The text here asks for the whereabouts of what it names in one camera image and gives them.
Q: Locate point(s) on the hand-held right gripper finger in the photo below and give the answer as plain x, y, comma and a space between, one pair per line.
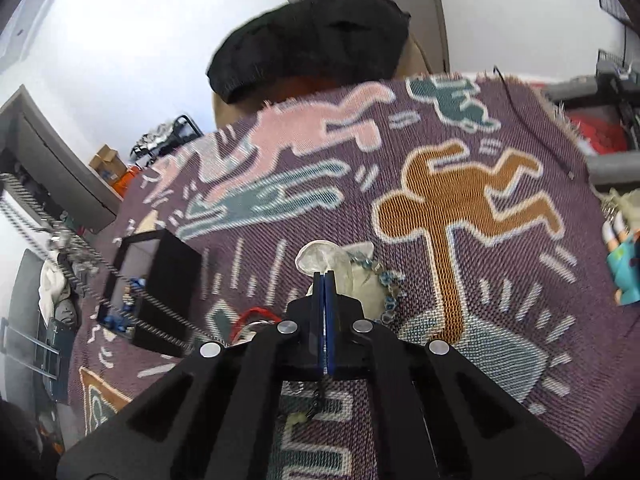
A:
329, 320
320, 320

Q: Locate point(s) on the clear plastic bag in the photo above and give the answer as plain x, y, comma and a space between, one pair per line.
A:
312, 257

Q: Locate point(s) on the black jewelry box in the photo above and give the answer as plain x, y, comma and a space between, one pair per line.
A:
170, 280

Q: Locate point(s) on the purple printed blanket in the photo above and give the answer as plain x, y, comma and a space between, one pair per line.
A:
350, 185

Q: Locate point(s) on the orange bag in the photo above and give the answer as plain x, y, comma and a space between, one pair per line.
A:
122, 182

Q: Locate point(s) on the black rack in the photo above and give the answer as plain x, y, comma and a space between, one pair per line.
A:
165, 135

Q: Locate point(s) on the cardboard box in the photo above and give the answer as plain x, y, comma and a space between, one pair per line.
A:
105, 160

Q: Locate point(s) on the white cloth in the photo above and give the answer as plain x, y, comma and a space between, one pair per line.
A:
52, 280

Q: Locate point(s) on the teal toy figure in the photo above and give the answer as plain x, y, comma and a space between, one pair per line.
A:
625, 270

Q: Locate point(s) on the dark grey side door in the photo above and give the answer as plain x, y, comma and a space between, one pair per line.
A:
50, 160

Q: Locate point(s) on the red mat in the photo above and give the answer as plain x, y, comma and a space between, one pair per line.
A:
600, 135

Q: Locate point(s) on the grey exercise machine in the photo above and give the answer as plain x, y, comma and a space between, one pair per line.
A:
575, 90

